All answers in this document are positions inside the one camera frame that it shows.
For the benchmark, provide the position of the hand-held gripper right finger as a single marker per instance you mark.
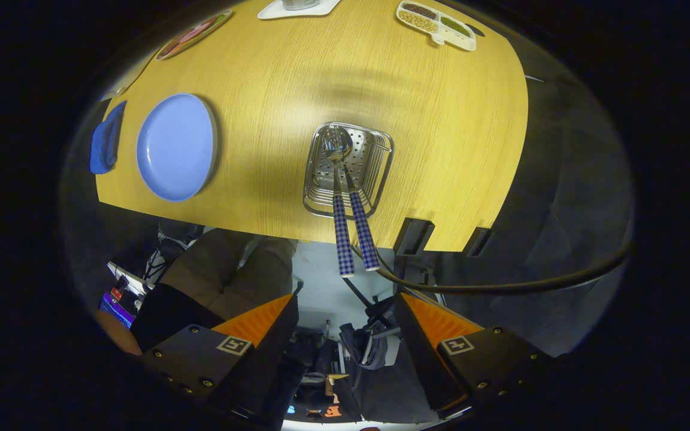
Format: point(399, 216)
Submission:
point(423, 359)

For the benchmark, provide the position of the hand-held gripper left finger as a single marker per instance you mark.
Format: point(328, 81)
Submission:
point(267, 359)

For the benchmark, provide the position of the grey bag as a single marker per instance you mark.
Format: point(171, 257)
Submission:
point(360, 344)

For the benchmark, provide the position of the person's grey trousers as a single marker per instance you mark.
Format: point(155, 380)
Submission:
point(225, 269)

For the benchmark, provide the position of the white power strip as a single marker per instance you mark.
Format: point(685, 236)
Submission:
point(126, 278)

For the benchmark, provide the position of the blue round plate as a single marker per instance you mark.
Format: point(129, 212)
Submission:
point(177, 149)

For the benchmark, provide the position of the blue cloth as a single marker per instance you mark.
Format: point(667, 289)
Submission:
point(105, 143)

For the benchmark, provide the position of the white toaster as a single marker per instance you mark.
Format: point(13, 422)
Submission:
point(132, 75)

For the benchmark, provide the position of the white divided snack tray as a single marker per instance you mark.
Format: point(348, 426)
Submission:
point(441, 35)

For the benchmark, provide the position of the oval food plate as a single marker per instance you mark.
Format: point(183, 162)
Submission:
point(192, 36)

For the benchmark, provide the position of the white square coaster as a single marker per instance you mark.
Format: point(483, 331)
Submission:
point(273, 12)

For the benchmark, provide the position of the white drink can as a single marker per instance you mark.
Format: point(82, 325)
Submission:
point(300, 5)

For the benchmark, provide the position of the black table bracket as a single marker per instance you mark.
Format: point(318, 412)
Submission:
point(412, 238)
point(475, 242)

